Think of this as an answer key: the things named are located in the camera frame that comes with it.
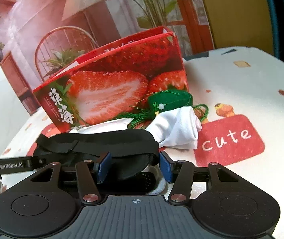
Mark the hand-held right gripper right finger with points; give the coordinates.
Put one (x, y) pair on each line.
(166, 169)

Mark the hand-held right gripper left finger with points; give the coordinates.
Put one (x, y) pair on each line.
(104, 169)

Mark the black eye mask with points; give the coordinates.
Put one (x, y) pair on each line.
(107, 139)

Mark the white cloth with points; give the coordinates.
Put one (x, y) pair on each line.
(176, 129)

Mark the translucent white packet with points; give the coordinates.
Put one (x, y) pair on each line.
(102, 127)

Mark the green tasselled sachet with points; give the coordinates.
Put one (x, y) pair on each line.
(174, 99)

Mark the red strawberry print cardboard box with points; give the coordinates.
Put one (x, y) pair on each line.
(107, 87)

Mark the white cartoon print tablecloth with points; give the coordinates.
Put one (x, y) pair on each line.
(256, 92)

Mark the printed room scene wall cloth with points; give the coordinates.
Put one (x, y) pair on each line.
(32, 17)

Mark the wooden wall panel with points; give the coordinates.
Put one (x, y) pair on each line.
(231, 17)

